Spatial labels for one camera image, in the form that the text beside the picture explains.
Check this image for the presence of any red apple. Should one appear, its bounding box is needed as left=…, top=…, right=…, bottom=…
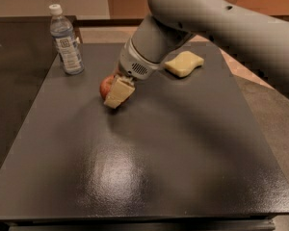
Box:
left=99, top=73, right=131, bottom=105

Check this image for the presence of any yellow sponge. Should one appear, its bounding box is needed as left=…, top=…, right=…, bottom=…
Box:
left=164, top=51, right=204, bottom=78

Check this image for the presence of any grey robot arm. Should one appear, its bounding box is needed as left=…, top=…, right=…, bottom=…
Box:
left=113, top=0, right=289, bottom=99

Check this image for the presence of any clear blue plastic water bottle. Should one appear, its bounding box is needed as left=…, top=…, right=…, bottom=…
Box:
left=49, top=4, right=84, bottom=75

